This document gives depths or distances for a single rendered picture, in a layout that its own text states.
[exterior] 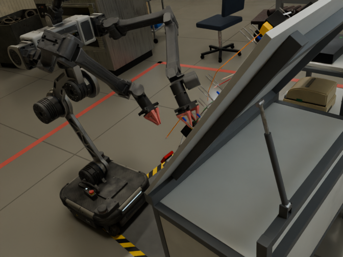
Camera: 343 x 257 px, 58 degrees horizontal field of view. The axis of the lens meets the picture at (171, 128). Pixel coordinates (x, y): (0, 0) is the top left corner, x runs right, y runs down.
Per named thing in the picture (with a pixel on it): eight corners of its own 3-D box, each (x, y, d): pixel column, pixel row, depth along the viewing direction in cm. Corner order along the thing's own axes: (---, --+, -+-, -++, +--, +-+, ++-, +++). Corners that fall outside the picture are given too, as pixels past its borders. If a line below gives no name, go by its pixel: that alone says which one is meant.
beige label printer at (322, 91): (281, 108, 225) (282, 84, 215) (293, 95, 238) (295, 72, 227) (324, 119, 207) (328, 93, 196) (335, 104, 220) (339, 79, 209)
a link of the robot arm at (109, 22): (182, 16, 168) (175, 0, 161) (178, 33, 162) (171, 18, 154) (114, 31, 186) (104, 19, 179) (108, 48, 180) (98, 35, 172)
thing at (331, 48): (279, 56, 204) (280, 47, 201) (303, 39, 224) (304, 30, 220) (332, 65, 183) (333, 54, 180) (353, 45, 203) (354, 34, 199)
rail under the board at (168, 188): (146, 201, 149) (143, 192, 146) (269, 97, 214) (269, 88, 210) (153, 206, 146) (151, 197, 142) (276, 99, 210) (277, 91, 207)
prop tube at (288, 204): (280, 211, 107) (260, 135, 96) (284, 206, 108) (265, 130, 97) (289, 213, 104) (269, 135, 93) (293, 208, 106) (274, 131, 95)
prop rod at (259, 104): (259, 102, 90) (279, 182, 100) (264, 98, 91) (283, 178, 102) (254, 102, 91) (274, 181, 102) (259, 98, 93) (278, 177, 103)
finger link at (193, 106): (205, 119, 138) (197, 100, 137) (197, 125, 133) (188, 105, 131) (194, 123, 142) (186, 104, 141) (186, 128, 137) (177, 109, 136)
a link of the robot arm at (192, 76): (173, 82, 144) (166, 70, 137) (196, 71, 142) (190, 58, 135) (179, 100, 137) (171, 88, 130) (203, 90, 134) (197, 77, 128)
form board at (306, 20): (273, 90, 209) (271, 88, 209) (418, -56, 125) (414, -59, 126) (147, 195, 144) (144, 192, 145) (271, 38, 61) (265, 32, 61)
